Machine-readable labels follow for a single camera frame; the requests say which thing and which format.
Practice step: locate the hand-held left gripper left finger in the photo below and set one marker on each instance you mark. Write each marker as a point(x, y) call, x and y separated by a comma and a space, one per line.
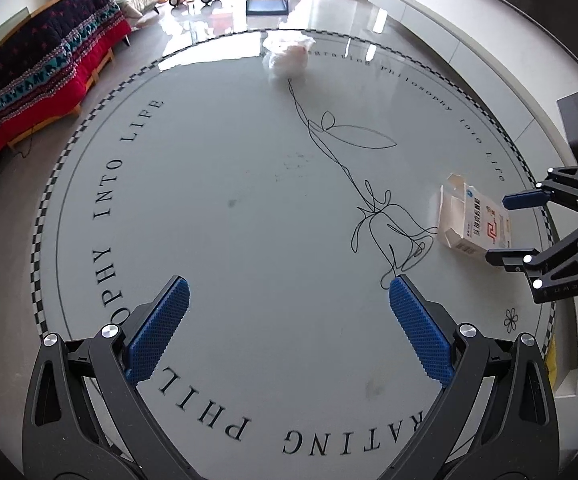
point(156, 330)

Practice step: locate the white medicine box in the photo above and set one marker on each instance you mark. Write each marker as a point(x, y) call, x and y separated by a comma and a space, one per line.
point(474, 220)

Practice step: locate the white plastic bag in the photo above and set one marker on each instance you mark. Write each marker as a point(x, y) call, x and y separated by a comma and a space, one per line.
point(286, 57)

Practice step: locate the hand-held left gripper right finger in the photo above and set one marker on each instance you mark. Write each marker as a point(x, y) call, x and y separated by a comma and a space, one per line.
point(421, 330)

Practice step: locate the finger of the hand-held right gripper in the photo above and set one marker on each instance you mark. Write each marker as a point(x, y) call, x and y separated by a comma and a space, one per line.
point(521, 200)
point(511, 257)

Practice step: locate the wooden bench frame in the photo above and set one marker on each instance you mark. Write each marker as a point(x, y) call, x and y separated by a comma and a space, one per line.
point(69, 90)

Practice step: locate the white cushioned lounger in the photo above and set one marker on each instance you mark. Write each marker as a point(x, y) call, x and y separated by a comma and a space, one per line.
point(139, 2)

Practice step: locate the bed with patterned red blanket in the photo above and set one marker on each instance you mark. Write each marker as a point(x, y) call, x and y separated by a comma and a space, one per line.
point(39, 70)

